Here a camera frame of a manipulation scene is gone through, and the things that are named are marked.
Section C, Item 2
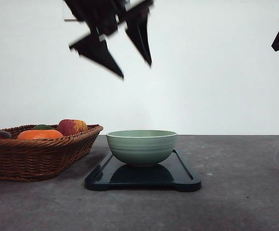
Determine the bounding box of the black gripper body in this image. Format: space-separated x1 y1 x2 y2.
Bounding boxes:
63 0 154 36

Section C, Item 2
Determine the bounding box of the green ceramic bowl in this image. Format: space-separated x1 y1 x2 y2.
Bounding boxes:
106 129 178 167

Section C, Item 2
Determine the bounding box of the brown wicker basket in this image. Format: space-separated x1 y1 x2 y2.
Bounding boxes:
0 125 103 181

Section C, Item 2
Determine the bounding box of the red yellow apple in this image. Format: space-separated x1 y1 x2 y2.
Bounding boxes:
58 119 88 136

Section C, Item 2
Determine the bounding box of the green avocado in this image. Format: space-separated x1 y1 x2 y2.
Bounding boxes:
32 124 54 130

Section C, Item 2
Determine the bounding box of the orange fruit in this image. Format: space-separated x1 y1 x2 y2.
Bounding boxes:
17 129 63 140

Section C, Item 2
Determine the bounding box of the dark blue rectangular tray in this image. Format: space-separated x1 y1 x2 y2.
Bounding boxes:
85 149 202 192

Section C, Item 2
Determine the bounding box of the white wall socket left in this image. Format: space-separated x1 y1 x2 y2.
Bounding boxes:
63 0 78 23

